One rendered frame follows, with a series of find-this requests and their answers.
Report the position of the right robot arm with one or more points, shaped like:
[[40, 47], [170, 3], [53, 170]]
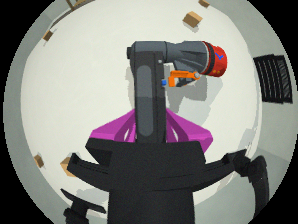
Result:
[[257, 175]]

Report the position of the dark grey l-shaped nozzle body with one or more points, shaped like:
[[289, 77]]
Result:
[[147, 59]]

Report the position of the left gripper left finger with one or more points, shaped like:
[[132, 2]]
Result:
[[116, 129]]

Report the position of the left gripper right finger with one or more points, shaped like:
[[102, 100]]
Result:
[[186, 131]]

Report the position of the brown cube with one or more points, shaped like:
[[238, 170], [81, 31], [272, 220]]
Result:
[[64, 165], [39, 160], [48, 35], [192, 19], [202, 2]]

